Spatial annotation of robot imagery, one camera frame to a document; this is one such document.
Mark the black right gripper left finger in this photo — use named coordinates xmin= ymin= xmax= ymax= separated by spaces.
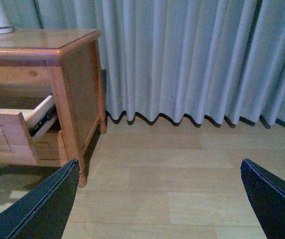
xmin=0 ymin=159 xmax=79 ymax=239

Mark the wooden nightstand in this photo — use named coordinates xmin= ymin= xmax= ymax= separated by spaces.
xmin=0 ymin=29 xmax=107 ymax=187

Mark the grey curtain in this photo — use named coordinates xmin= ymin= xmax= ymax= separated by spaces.
xmin=4 ymin=0 xmax=285 ymax=125

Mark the wooden drawer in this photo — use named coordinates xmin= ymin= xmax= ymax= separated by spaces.
xmin=0 ymin=95 xmax=58 ymax=165
xmin=34 ymin=130 xmax=68 ymax=167

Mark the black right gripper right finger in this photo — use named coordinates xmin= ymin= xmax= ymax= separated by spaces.
xmin=241 ymin=159 xmax=285 ymax=239

